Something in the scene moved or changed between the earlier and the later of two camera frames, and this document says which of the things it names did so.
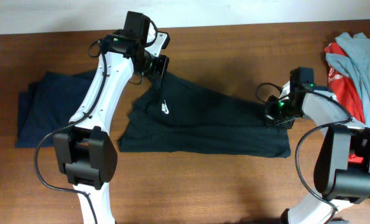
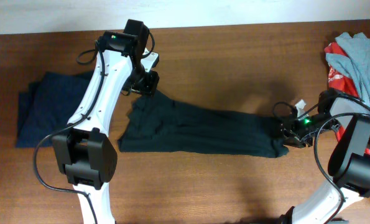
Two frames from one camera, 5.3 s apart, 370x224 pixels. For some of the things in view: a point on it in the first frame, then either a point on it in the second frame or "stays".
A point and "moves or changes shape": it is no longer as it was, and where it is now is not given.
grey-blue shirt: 363,60 stays
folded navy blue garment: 48,105 stays
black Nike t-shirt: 171,116 moves or changes shape
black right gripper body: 281,112 to 301,132
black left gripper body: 155,65 to 143,81
